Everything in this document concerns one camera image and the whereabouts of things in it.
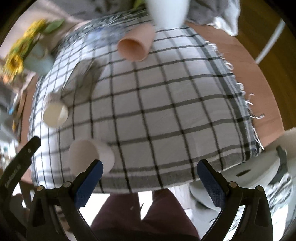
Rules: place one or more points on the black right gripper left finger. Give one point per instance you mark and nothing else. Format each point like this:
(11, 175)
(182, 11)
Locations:
(43, 221)

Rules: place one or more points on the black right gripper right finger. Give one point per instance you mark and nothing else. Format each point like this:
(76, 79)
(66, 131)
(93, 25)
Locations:
(255, 222)

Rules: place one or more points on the white plastic cup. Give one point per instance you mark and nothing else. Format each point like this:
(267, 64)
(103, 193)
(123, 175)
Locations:
(83, 152)

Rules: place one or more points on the plaid paper cup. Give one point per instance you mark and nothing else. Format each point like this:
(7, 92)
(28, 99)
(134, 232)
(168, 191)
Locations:
(55, 112)

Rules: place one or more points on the smoky grey glass cup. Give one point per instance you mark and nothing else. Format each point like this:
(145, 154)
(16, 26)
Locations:
(82, 81)

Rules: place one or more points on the white round stool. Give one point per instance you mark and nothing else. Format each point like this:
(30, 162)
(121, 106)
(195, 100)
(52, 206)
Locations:
(274, 170)

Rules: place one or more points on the maroon trousers leg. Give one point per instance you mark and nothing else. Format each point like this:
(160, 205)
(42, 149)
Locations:
(119, 219)

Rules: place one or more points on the black white checked tablecloth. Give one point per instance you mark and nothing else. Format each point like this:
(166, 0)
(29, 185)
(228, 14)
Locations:
(160, 116)

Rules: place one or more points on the light blue ribbed vase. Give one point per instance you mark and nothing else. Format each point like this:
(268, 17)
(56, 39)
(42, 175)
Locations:
(39, 60)

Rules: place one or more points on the yellow sunflower bouquet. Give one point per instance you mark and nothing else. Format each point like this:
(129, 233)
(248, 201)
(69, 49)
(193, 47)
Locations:
(21, 48)

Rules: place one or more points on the grey patterned blanket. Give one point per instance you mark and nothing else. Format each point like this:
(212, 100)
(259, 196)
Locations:
(222, 15)

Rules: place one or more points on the clear plastic tumbler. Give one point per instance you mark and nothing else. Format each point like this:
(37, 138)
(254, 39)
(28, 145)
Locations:
(103, 36)

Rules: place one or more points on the white plant pot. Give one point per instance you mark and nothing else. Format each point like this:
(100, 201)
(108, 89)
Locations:
(168, 14)

